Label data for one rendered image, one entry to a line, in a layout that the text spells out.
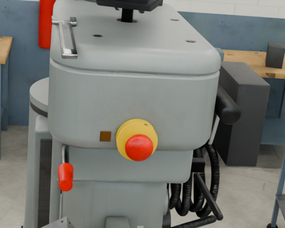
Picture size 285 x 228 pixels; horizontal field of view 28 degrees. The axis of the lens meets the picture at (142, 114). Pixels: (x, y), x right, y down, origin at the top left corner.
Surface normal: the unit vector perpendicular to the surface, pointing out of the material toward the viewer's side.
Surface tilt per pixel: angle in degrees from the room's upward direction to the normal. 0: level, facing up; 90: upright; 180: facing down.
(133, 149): 90
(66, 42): 0
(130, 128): 90
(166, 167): 90
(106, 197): 90
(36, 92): 0
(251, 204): 0
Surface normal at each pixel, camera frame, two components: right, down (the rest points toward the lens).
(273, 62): -0.18, 0.33
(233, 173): 0.09, -0.94
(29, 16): 0.13, 0.35
